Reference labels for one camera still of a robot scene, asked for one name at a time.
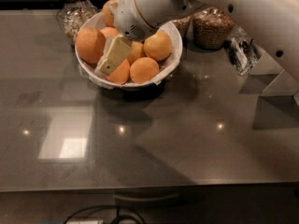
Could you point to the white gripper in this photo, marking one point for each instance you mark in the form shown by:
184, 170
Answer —
128, 19

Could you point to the large orange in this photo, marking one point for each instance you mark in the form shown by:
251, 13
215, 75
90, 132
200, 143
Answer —
90, 44

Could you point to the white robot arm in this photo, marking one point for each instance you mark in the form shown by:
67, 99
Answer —
274, 24

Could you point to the centre orange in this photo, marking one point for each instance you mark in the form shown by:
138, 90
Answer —
137, 52

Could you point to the front left orange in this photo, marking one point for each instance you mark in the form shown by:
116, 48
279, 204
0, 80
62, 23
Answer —
121, 74

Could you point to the top orange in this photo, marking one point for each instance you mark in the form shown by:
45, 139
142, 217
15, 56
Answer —
108, 11

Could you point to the front right orange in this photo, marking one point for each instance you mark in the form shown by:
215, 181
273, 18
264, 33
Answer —
143, 70

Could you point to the white bowl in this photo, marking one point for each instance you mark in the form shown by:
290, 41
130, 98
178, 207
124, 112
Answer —
166, 66

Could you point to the orange behind left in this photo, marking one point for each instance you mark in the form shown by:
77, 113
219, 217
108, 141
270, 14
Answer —
109, 32

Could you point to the glass jar far left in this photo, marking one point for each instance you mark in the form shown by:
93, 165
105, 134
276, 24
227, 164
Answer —
73, 15

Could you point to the glass jar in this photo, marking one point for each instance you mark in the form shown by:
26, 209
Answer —
211, 27
182, 25
73, 15

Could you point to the glass jar right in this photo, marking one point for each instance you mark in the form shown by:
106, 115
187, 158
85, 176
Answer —
211, 27

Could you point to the clear plastic wrapper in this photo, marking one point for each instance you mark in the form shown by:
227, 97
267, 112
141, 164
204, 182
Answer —
240, 50

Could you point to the white power adapter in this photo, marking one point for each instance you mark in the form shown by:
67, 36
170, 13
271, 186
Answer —
85, 222

